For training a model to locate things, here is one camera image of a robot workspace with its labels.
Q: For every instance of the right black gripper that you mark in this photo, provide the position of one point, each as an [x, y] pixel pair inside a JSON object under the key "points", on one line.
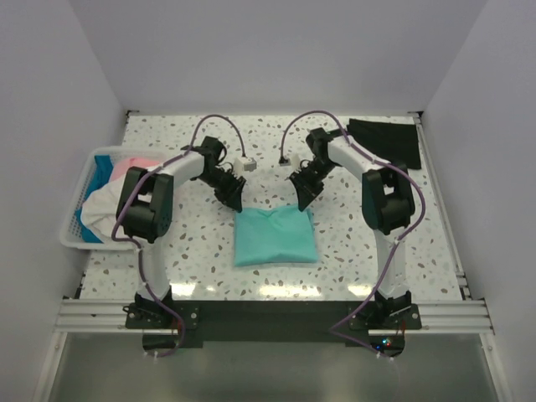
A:
{"points": [[306, 192]]}

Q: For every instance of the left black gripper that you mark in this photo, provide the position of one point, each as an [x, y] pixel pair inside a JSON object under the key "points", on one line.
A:
{"points": [[232, 195]]}

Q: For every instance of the teal green t-shirt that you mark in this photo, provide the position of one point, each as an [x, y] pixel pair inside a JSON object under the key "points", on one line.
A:
{"points": [[281, 235]]}

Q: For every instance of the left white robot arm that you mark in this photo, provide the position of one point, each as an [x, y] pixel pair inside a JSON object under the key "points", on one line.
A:
{"points": [[145, 208]]}

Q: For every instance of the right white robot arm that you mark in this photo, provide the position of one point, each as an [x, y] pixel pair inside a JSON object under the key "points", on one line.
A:
{"points": [[387, 205]]}

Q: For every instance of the folded black t-shirt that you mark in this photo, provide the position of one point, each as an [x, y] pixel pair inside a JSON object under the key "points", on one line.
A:
{"points": [[390, 141]]}

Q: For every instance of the pink t-shirt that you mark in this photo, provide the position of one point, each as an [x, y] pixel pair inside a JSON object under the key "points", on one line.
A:
{"points": [[120, 168]]}

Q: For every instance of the blue t-shirt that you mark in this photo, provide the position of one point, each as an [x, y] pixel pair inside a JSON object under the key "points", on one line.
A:
{"points": [[101, 176]]}

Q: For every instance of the white t-shirt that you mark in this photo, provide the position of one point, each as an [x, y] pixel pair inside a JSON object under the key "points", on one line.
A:
{"points": [[99, 215]]}

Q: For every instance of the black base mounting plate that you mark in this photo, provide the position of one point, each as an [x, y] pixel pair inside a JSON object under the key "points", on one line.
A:
{"points": [[188, 324]]}

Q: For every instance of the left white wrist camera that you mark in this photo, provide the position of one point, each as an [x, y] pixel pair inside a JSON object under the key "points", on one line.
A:
{"points": [[244, 164]]}

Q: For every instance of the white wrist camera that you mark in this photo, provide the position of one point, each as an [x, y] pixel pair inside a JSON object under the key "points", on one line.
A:
{"points": [[244, 164], [292, 161]]}

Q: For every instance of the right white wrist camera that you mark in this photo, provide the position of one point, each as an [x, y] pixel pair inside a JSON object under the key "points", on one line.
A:
{"points": [[292, 161]]}

